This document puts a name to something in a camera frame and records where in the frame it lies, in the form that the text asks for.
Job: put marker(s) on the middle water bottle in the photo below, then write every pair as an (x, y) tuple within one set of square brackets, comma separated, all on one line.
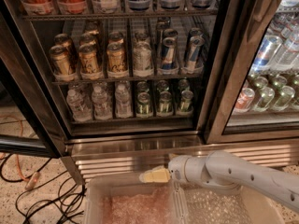
[(101, 104)]

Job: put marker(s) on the gold can front right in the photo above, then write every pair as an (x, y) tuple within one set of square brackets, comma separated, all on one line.
[(116, 61)]

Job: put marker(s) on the water bottle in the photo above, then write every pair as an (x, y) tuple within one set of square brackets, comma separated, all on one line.
[(80, 110), (123, 102), (101, 104)]

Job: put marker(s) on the blue silver can left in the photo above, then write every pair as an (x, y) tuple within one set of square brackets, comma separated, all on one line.
[(168, 62)]

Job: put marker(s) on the clear plastic bin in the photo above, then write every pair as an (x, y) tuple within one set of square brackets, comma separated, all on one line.
[(205, 206), (124, 199)]

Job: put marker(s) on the silver white can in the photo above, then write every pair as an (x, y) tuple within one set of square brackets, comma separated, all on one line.
[(142, 59)]

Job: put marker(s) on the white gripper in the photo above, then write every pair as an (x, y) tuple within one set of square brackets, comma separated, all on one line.
[(178, 171)]

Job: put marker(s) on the gold can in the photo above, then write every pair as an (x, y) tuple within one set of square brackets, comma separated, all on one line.
[(116, 61), (91, 68), (64, 67)]

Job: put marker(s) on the right clear plastic bin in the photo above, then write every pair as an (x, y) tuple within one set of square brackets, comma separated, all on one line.
[(205, 206)]

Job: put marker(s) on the red can behind glass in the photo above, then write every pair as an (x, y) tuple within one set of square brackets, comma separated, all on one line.
[(244, 100)]

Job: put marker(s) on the left water bottle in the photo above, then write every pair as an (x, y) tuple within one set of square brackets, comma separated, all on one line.
[(80, 110)]

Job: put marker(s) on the closed glass fridge door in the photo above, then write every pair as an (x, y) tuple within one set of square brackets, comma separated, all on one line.
[(238, 33)]

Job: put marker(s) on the left clear plastic bin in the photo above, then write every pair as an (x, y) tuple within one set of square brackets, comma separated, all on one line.
[(124, 199)]

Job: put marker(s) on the right water bottle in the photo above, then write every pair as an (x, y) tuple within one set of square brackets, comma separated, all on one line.
[(123, 102)]

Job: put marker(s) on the steel fridge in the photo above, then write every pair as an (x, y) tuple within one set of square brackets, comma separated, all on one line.
[(124, 145)]

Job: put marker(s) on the open fridge door left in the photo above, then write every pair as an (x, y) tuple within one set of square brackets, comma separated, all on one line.
[(27, 126)]

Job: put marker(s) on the gold can front middle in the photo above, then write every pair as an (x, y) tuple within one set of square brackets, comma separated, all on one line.
[(91, 68)]

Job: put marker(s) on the green can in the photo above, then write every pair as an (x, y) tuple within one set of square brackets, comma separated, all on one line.
[(165, 107), (185, 103), (144, 107)]

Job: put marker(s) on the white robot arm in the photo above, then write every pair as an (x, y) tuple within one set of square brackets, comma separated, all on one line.
[(225, 173)]

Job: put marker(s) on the gold can front left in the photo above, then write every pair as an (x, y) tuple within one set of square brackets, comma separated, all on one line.
[(64, 67)]

